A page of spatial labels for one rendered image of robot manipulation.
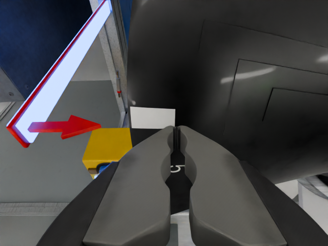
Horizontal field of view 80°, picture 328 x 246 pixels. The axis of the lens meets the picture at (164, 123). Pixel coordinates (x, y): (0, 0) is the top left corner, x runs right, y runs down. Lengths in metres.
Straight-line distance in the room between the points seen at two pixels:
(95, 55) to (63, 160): 0.77
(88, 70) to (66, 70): 1.36
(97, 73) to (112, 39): 1.14
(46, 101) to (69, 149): 0.95
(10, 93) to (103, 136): 0.18
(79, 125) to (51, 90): 0.06
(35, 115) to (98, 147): 0.26
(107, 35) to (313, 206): 0.53
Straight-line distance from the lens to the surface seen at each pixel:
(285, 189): 0.85
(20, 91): 0.45
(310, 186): 0.42
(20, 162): 1.24
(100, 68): 1.57
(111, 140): 0.44
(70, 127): 0.17
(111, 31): 0.47
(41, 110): 0.21
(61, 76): 0.24
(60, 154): 1.15
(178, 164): 0.17
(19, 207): 1.09
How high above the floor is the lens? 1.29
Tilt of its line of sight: 44 degrees down
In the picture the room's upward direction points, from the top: 179 degrees counter-clockwise
